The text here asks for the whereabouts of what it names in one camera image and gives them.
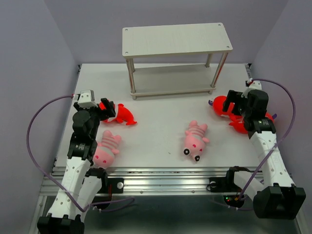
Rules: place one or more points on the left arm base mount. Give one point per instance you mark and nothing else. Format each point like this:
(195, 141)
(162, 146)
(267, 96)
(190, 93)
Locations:
(108, 185)

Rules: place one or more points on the red shark plush white belly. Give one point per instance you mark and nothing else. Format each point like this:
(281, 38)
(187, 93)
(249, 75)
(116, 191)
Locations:
(217, 105)

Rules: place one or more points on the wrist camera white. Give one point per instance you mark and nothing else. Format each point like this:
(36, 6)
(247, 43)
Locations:
(252, 85)
(85, 99)

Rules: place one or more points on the pink striped plush centre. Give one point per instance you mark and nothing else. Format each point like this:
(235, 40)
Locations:
(195, 140)

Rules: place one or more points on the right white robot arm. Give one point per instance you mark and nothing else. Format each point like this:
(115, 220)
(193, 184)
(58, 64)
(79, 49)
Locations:
(270, 187)

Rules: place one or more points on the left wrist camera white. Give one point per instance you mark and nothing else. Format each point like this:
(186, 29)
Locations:
(85, 99)

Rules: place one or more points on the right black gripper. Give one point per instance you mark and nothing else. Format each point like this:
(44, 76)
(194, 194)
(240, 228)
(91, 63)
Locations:
(233, 96)

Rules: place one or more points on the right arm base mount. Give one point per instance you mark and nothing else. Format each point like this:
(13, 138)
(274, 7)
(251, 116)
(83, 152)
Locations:
(226, 185)

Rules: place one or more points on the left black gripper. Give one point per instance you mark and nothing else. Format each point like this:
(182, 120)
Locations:
(108, 112)

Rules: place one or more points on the pink striped plush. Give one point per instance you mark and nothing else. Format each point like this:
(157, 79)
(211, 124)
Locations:
(106, 150)
(195, 140)

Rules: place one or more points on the white two-tier shelf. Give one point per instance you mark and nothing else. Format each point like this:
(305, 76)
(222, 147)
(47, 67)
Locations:
(209, 39)

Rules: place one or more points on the red shark plush toy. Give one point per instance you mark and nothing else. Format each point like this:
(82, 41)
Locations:
(122, 115)

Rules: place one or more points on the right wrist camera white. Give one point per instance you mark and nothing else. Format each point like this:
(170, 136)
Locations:
(252, 85)

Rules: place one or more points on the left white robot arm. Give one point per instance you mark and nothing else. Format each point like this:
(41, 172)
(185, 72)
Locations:
(80, 181)

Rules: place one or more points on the aluminium rail frame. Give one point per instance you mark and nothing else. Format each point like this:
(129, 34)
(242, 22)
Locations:
(151, 162)

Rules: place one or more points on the pink striped plush left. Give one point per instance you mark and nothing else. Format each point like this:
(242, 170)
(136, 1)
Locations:
(106, 150)

